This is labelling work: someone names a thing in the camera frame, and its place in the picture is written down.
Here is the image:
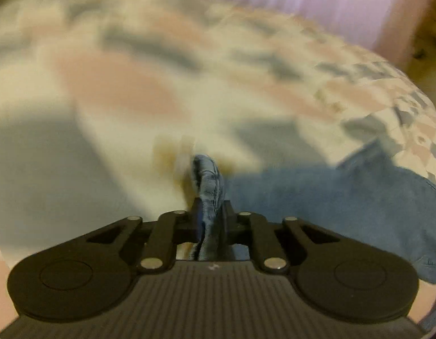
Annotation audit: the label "pink grey checkered quilt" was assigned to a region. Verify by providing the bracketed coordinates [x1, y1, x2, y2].
[0, 0, 436, 338]

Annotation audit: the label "blue denim jeans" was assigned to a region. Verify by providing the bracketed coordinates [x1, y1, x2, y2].
[191, 141, 436, 284]

